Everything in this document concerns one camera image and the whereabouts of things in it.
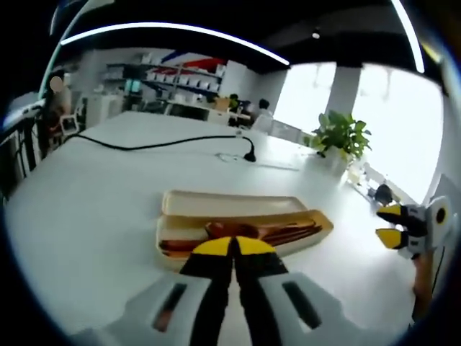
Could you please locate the white cable on table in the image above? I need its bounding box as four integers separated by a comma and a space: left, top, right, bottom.
215, 152, 300, 172

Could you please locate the black rounded device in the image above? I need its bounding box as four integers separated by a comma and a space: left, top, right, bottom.
374, 183, 394, 203

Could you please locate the wooden spoon utensil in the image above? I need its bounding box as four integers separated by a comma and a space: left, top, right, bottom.
204, 220, 318, 241

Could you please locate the beige cutlery case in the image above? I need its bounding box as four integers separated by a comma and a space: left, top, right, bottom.
155, 190, 334, 270

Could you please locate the storage shelving with white bins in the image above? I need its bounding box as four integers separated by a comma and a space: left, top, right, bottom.
104, 60, 227, 106

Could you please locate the person's right hand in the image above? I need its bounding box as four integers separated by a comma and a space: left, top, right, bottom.
412, 252, 439, 322

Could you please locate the green potted plant white pot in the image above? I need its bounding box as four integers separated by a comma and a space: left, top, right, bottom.
309, 110, 372, 172

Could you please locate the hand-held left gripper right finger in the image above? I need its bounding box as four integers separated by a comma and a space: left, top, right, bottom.
233, 236, 345, 346

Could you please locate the long ceiling light strip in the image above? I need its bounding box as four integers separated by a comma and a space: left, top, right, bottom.
60, 22, 291, 67
390, 0, 426, 74

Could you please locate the black power cable with plug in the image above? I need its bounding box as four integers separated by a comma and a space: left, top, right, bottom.
63, 130, 258, 163

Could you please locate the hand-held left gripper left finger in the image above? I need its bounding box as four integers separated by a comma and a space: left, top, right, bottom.
122, 236, 236, 346

